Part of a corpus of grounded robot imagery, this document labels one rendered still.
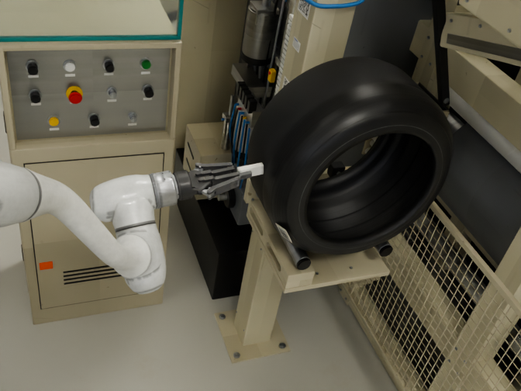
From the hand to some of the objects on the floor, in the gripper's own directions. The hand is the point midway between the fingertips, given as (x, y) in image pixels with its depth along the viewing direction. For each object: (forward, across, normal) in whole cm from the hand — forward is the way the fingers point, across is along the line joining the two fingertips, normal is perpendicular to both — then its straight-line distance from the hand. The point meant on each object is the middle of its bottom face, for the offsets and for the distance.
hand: (250, 171), depth 159 cm
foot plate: (+12, +33, +122) cm, 127 cm away
